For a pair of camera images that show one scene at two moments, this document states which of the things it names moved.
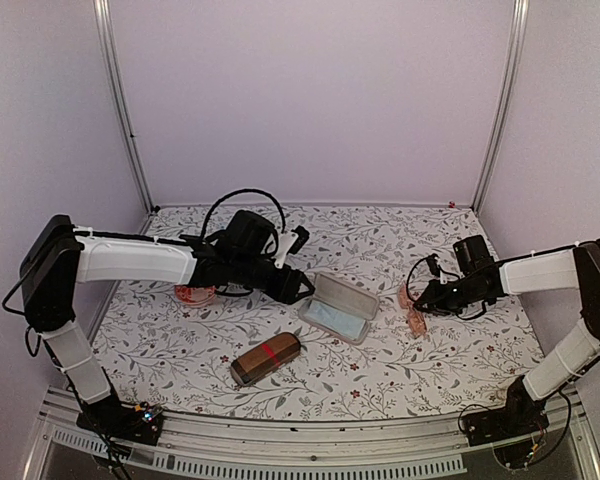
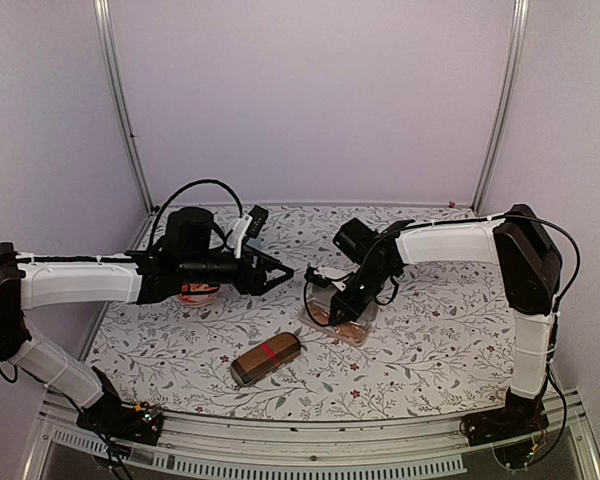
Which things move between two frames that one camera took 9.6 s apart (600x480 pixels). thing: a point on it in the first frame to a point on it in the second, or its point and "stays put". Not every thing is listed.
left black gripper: [285, 290] to [254, 280]
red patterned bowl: [190, 296] stays put
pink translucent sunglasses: [417, 320] to [351, 331]
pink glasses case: [340, 309] stays put
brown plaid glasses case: [265, 357] stays put
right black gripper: [431, 293] to [354, 310]
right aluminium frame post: [513, 68] stays put
